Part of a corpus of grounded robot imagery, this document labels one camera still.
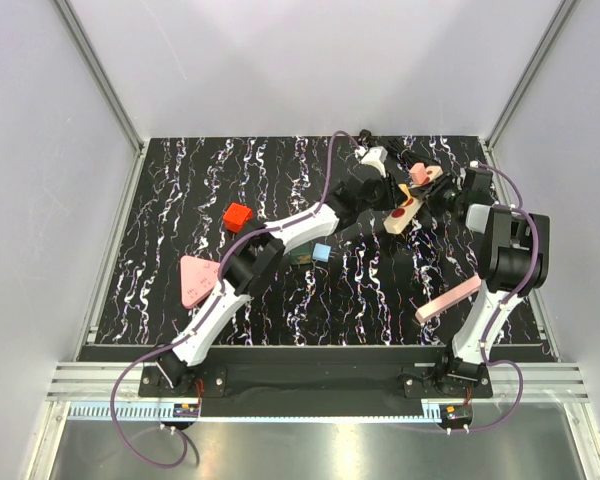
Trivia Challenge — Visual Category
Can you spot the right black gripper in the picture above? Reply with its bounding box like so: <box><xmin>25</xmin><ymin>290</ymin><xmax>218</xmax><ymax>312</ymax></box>
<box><xmin>405</xmin><ymin>172</ymin><xmax>464</xmax><ymax>219</ymax></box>

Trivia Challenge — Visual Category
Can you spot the wooden socket strip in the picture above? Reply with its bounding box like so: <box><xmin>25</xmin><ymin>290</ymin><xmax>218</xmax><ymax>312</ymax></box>
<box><xmin>383</xmin><ymin>165</ymin><xmax>443</xmax><ymax>235</ymax></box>

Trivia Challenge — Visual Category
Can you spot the pink plug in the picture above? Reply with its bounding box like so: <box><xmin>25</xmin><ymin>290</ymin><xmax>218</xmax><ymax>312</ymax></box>
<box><xmin>409</xmin><ymin>162</ymin><xmax>429</xmax><ymax>186</ymax></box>

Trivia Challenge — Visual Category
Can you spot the light blue plug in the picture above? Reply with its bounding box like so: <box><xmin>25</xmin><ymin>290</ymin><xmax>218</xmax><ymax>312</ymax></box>
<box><xmin>312</xmin><ymin>243</ymin><xmax>333</xmax><ymax>263</ymax></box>

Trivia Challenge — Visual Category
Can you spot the pink power strip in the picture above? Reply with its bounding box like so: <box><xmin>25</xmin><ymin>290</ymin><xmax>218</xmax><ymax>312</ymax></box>
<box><xmin>416</xmin><ymin>275</ymin><xmax>481</xmax><ymax>324</ymax></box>

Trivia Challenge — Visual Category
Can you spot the dark green plug adapter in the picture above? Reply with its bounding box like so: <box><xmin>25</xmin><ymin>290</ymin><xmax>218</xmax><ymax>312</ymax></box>
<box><xmin>289</xmin><ymin>243</ymin><xmax>313</xmax><ymax>266</ymax></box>

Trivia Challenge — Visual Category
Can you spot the red cube socket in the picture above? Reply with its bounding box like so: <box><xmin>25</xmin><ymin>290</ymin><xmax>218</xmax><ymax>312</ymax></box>
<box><xmin>223</xmin><ymin>202</ymin><xmax>253</xmax><ymax>233</ymax></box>

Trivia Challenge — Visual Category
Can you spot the pink triangular socket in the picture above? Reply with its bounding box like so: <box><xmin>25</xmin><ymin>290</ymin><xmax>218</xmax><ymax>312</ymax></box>
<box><xmin>180</xmin><ymin>255</ymin><xmax>220</xmax><ymax>309</ymax></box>

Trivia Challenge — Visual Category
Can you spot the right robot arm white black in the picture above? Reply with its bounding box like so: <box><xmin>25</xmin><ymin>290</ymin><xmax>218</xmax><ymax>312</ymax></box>
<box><xmin>422</xmin><ymin>162</ymin><xmax>551</xmax><ymax>397</ymax></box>

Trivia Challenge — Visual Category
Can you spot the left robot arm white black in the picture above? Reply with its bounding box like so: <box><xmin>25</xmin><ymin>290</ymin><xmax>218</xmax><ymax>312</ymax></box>
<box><xmin>156</xmin><ymin>173</ymin><xmax>407</xmax><ymax>396</ymax></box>

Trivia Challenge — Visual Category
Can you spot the black plug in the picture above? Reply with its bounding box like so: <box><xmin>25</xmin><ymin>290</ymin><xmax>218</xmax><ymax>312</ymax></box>
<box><xmin>358</xmin><ymin>129</ymin><xmax>373</xmax><ymax>143</ymax></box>

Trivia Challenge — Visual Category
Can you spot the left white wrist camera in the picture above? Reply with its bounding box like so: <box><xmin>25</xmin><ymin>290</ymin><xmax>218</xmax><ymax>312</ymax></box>
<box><xmin>360</xmin><ymin>146</ymin><xmax>388</xmax><ymax>178</ymax></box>

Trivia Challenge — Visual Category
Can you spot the black coiled cable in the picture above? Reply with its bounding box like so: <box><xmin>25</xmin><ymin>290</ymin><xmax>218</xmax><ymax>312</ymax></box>
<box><xmin>384</xmin><ymin>137</ymin><xmax>434</xmax><ymax>169</ymax></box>

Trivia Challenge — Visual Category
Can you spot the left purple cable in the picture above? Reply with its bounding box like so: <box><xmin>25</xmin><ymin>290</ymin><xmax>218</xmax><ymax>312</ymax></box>
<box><xmin>109</xmin><ymin>130</ymin><xmax>369</xmax><ymax>471</ymax></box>

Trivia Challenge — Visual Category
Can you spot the purple cable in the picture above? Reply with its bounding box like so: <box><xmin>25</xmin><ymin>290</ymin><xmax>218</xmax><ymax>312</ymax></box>
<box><xmin>472</xmin><ymin>160</ymin><xmax>525</xmax><ymax>432</ymax></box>
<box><xmin>109</xmin><ymin>130</ymin><xmax>369</xmax><ymax>471</ymax></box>

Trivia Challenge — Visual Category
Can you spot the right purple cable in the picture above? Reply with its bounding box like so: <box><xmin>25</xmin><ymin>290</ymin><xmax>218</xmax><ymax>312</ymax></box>
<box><xmin>472</xmin><ymin>160</ymin><xmax>525</xmax><ymax>432</ymax></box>

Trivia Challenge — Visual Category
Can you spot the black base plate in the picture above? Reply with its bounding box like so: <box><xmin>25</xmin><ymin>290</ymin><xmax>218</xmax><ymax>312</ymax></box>
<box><xmin>77</xmin><ymin>343</ymin><xmax>554</xmax><ymax>419</ymax></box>

